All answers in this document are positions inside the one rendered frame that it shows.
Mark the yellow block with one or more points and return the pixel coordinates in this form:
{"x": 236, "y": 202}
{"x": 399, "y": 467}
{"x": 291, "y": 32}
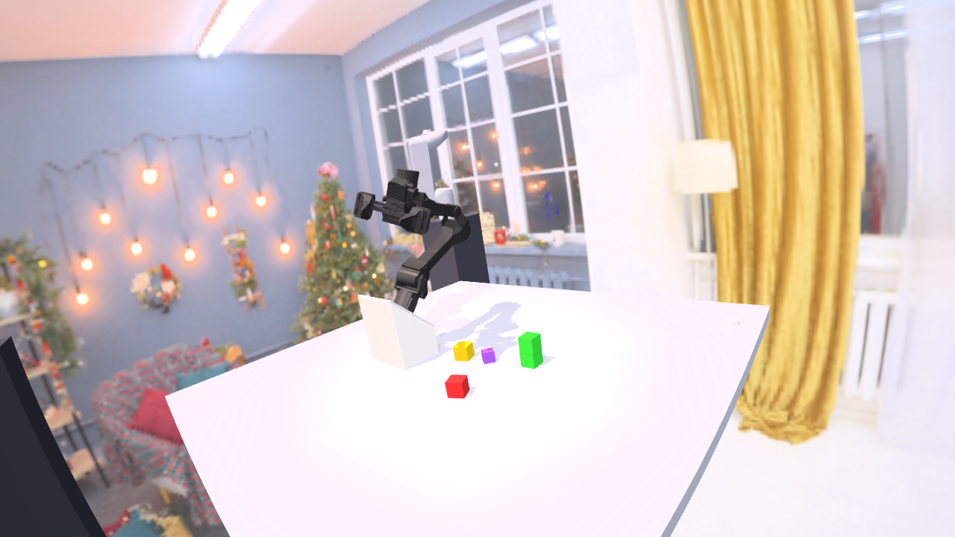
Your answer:
{"x": 463, "y": 351}

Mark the red block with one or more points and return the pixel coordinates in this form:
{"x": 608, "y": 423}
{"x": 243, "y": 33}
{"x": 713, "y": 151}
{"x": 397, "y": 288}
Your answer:
{"x": 457, "y": 386}

